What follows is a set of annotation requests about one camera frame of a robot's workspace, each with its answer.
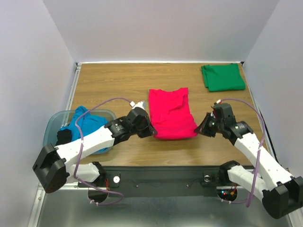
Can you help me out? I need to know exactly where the black garment in bin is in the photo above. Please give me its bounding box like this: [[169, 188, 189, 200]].
[[56, 129, 72, 146]]

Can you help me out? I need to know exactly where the teal plastic bin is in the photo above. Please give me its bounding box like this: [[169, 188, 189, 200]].
[[43, 109, 116, 146]]

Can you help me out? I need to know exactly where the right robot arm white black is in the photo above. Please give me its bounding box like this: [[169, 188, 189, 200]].
[[195, 99, 303, 219]]

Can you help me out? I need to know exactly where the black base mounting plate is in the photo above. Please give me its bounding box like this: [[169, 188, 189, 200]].
[[92, 166, 232, 197]]

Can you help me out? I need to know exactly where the aluminium frame rail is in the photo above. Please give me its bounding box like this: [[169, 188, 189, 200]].
[[36, 169, 106, 193]]

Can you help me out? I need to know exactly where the red t shirt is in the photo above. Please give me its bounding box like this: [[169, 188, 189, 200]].
[[149, 87, 197, 140]]

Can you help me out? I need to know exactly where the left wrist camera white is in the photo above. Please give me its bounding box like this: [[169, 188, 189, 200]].
[[129, 101, 147, 110]]

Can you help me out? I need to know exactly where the folded green t shirt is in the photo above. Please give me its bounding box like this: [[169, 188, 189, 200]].
[[201, 63, 246, 92]]

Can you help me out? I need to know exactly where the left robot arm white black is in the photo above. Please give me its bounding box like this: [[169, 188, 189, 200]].
[[33, 107, 157, 193]]

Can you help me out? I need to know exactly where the blue t shirt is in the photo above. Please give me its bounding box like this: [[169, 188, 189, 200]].
[[60, 106, 108, 142]]

